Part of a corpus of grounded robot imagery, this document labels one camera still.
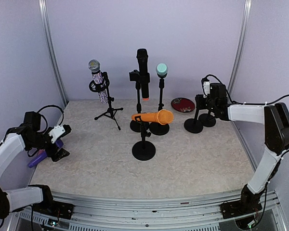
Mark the black microphone orange end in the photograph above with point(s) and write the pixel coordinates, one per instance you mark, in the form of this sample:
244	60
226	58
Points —
142	58

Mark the aluminium front rail frame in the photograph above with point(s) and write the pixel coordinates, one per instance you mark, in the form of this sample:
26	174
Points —
196	213

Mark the black tripod microphone stand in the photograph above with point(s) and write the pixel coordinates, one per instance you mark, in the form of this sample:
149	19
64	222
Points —
111	111

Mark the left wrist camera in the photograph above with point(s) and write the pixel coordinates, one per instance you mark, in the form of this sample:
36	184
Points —
56	132

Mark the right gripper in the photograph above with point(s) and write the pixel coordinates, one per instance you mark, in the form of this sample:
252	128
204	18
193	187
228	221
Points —
200	104

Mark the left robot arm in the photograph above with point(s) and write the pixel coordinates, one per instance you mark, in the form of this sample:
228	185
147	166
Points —
11	145

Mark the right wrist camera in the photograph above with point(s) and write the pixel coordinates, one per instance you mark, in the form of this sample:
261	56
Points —
206	88

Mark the black short stand purple mic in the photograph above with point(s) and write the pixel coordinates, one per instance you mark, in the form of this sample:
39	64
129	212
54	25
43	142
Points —
193	125

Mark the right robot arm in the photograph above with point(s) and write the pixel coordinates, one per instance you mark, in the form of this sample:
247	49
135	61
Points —
274	118

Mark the left aluminium corner post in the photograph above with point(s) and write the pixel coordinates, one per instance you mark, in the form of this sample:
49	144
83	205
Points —
51	51

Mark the black short stand orange mic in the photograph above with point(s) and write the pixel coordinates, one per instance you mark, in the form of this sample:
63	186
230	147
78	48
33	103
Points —
143	150

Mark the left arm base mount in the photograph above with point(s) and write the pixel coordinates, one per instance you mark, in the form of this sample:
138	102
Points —
58	209

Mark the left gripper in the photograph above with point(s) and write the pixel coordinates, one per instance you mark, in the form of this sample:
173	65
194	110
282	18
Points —
58	155

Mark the teal head microphone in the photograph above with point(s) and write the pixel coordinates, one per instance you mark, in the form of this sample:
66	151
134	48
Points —
162	70

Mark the aluminium corner post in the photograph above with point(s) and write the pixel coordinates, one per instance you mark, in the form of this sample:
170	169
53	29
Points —
240	45
51	51

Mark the black tall round-base stand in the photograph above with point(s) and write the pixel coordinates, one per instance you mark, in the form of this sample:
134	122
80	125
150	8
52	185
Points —
134	77

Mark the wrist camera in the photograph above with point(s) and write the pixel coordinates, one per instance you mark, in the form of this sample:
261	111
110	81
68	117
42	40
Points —
56	132
206	88

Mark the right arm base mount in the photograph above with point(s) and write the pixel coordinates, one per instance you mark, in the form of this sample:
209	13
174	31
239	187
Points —
239	207

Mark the right aluminium corner post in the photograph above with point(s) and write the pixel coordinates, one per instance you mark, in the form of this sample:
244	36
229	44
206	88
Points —
240	45

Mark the red floral plate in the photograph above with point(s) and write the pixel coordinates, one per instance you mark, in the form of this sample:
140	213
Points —
183	105

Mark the purple microphone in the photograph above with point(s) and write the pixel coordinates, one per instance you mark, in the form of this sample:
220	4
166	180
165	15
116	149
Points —
36	160

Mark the rhinestone silver-head microphone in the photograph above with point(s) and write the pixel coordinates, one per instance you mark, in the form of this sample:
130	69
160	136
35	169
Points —
98	83

